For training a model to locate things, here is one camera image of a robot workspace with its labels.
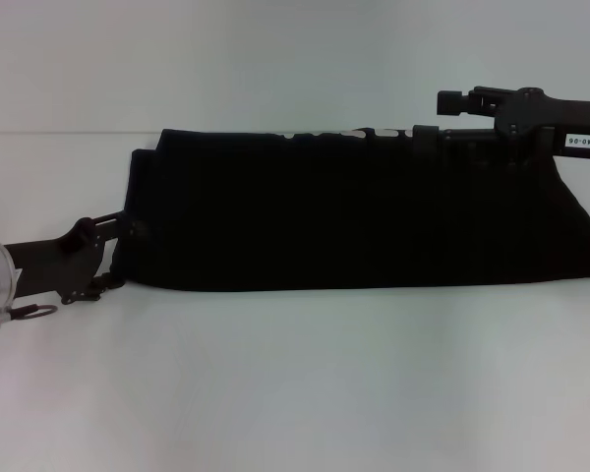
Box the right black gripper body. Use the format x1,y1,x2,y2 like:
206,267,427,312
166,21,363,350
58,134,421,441
492,86,590,161

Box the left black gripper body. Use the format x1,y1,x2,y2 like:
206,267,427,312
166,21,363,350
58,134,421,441
7,217,115,306

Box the black t-shirt with white print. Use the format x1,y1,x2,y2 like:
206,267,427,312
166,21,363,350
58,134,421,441
110,126,590,293

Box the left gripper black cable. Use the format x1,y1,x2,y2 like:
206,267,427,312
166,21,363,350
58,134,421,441
0,294,60,336

